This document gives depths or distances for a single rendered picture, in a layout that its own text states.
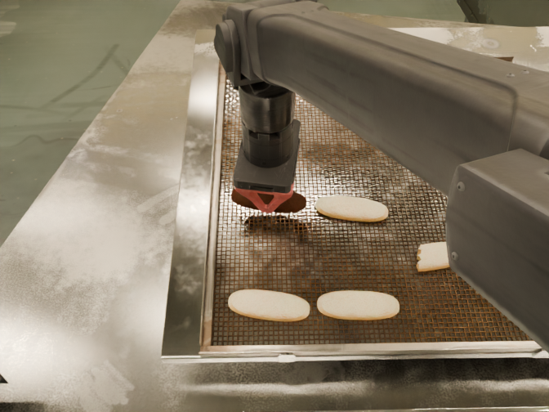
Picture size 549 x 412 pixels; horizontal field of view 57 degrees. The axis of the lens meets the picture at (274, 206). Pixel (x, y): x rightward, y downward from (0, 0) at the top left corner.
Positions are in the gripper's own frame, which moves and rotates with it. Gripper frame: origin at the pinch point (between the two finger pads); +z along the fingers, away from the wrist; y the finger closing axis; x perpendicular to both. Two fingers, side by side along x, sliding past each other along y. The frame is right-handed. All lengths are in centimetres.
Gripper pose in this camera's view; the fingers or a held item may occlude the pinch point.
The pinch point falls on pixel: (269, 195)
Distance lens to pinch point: 65.9
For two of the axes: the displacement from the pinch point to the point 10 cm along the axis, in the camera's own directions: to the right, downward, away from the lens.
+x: 9.9, 1.1, -0.8
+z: 0.0, 5.7, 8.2
